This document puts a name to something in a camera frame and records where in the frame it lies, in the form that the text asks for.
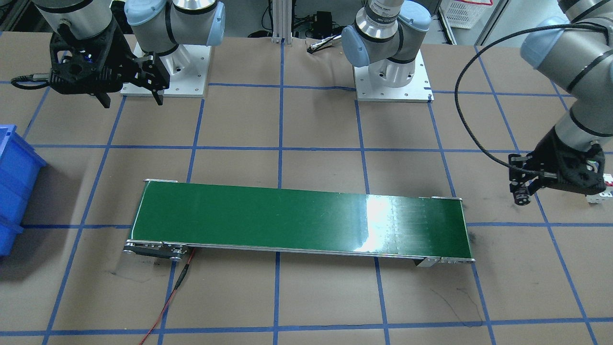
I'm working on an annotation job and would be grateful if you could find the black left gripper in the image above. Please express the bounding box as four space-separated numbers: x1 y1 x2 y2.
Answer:
508 128 606 195

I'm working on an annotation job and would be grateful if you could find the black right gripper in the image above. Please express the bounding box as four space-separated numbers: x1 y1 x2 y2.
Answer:
49 19 170 108

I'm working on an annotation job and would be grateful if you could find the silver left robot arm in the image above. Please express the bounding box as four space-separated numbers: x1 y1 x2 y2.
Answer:
341 0 613 206

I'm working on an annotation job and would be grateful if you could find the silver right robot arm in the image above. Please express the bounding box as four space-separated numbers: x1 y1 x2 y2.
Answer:
26 0 226 108

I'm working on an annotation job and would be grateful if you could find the white red circuit breaker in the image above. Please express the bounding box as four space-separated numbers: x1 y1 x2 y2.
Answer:
584 172 613 205

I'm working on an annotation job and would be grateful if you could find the green conveyor belt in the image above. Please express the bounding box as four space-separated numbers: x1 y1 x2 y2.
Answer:
124 179 475 267

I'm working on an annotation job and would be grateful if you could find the blue plastic bin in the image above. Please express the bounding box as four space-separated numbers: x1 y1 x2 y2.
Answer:
0 124 46 257

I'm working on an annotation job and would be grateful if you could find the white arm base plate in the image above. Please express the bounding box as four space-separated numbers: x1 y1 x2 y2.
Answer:
354 50 434 103
120 42 212 98

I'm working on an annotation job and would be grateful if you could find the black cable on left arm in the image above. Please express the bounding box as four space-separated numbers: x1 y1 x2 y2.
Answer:
455 24 604 180

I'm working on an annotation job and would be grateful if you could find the red black power wire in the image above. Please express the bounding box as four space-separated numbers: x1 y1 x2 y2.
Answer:
139 248 197 345

